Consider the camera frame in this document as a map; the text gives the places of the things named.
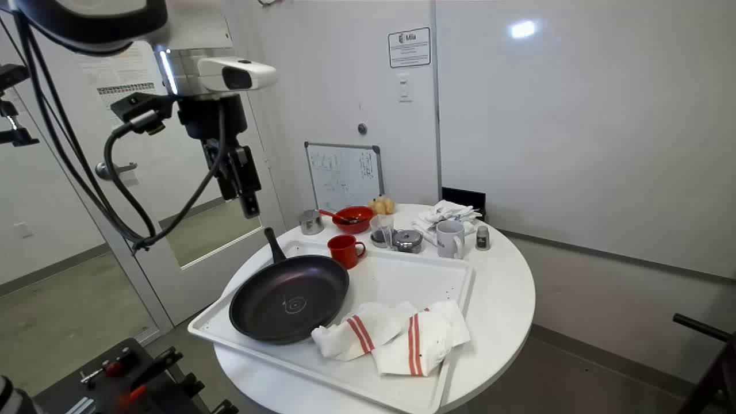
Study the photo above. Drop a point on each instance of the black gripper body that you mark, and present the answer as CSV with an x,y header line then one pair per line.
x,y
209,119

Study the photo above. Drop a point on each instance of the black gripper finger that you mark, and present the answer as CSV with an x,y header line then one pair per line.
x,y
220,178
250,187

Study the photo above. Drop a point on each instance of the red striped white cloth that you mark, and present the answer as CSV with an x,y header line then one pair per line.
x,y
398,336

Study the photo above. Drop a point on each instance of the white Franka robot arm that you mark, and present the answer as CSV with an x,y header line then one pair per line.
x,y
192,30

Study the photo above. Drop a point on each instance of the black frying pan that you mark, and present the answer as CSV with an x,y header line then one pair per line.
x,y
291,301

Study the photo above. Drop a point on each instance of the small metal cup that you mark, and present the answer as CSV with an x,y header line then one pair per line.
x,y
312,222

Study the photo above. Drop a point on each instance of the small framed whiteboard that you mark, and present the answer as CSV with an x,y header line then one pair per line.
x,y
344,175

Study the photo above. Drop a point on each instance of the red bowl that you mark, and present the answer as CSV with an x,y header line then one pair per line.
x,y
355,219

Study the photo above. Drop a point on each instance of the red mug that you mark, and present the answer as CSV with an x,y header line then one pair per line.
x,y
346,249

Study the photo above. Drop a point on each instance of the round black door lock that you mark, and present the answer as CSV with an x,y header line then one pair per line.
x,y
361,129

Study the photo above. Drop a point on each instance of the glass with yellow contents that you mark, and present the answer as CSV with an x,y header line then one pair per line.
x,y
382,210

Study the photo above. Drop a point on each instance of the round metal tin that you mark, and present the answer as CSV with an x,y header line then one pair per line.
x,y
407,240

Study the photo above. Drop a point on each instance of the white plastic tray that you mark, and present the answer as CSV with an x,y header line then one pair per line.
x,y
414,283

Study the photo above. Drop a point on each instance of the white mug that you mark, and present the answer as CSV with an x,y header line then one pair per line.
x,y
451,240

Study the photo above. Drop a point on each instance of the small dark object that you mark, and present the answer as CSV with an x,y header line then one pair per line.
x,y
484,235

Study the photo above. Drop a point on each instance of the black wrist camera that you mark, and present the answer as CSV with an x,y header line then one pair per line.
x,y
140,107

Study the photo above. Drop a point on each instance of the black camera stand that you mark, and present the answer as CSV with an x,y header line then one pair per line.
x,y
15,107

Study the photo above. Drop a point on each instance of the white wall sign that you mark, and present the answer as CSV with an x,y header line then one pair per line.
x,y
409,49

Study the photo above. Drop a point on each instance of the black wall box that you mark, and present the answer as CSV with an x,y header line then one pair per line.
x,y
462,201

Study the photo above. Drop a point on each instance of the black chair frame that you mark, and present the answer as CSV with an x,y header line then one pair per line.
x,y
710,359

